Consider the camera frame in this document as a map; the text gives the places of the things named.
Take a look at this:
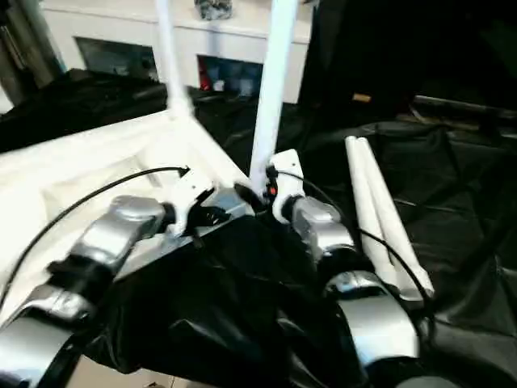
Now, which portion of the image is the white plastic table leg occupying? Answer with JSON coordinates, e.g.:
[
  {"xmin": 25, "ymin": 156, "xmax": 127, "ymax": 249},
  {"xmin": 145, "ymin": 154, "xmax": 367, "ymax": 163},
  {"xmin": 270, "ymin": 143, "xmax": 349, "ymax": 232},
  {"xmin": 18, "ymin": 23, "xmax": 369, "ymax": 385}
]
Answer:
[
  {"xmin": 345, "ymin": 137, "xmax": 395, "ymax": 280},
  {"xmin": 155, "ymin": 0, "xmax": 195, "ymax": 121},
  {"xmin": 248, "ymin": 0, "xmax": 300, "ymax": 191},
  {"xmin": 355, "ymin": 136, "xmax": 435, "ymax": 301}
]

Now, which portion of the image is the black plastic mat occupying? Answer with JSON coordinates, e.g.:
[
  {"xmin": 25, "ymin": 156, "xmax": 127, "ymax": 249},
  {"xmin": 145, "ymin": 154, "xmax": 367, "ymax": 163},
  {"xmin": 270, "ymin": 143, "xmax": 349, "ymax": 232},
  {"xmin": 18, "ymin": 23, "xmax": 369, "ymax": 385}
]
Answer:
[{"xmin": 0, "ymin": 68, "xmax": 517, "ymax": 388}]

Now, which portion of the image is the black speaker cabinet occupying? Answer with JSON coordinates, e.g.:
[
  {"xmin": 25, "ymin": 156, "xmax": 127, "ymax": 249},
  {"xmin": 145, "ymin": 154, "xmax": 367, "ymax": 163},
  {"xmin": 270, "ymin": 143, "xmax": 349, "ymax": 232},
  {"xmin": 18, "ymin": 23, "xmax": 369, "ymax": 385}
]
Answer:
[{"xmin": 298, "ymin": 0, "xmax": 417, "ymax": 114}]

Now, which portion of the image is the black metal rod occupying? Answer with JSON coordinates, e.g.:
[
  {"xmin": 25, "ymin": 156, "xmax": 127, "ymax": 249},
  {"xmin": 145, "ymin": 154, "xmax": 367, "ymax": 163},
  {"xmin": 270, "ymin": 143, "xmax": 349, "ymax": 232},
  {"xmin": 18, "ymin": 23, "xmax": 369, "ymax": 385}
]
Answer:
[{"xmin": 414, "ymin": 95, "xmax": 517, "ymax": 120}]

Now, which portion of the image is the white plastic table top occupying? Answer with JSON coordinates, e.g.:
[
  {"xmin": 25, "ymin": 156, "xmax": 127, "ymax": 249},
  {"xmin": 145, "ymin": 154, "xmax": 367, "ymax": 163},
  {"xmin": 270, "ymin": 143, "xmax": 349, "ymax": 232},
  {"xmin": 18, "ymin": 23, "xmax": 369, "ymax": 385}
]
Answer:
[{"xmin": 0, "ymin": 108, "xmax": 263, "ymax": 324}]

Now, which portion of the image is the grey metal tripod stand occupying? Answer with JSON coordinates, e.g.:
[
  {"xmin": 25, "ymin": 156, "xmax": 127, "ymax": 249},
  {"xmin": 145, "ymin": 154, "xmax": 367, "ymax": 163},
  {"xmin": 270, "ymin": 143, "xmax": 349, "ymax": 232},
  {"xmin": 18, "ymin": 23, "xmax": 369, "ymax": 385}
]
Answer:
[{"xmin": 0, "ymin": 0, "xmax": 57, "ymax": 92}]

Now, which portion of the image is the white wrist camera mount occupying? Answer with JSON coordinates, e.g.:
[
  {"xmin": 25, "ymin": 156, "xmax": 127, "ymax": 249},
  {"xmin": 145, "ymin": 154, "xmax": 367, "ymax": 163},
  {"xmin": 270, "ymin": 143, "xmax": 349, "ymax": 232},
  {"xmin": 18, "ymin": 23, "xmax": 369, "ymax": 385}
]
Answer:
[
  {"xmin": 167, "ymin": 167, "xmax": 216, "ymax": 238},
  {"xmin": 268, "ymin": 149, "xmax": 305, "ymax": 223}
]

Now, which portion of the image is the dark bag of small parts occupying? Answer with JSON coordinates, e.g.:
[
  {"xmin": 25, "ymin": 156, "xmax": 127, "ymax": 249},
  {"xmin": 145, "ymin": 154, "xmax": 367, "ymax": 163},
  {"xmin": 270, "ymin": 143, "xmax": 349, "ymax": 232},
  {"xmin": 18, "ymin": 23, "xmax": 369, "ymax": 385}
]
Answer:
[{"xmin": 195, "ymin": 0, "xmax": 234, "ymax": 19}]

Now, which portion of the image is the white sideboard cabinet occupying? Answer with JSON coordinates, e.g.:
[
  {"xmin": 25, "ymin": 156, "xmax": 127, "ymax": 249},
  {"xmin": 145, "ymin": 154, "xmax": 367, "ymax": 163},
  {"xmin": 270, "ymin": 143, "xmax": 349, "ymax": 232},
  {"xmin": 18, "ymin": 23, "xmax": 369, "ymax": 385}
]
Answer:
[{"xmin": 40, "ymin": 0, "xmax": 312, "ymax": 104}]

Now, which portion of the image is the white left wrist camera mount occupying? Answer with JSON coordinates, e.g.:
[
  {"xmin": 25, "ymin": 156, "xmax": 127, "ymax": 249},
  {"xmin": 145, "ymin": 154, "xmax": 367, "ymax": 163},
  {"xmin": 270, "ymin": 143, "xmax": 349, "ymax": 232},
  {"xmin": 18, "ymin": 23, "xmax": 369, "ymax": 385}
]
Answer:
[{"xmin": 167, "ymin": 167, "xmax": 216, "ymax": 238}]

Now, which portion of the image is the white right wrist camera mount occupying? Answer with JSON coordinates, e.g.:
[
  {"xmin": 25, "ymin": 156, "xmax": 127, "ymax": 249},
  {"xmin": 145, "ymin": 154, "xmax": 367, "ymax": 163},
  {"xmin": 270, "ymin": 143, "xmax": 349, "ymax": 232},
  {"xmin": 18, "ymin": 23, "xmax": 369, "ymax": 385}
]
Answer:
[{"xmin": 268, "ymin": 149, "xmax": 305, "ymax": 223}]

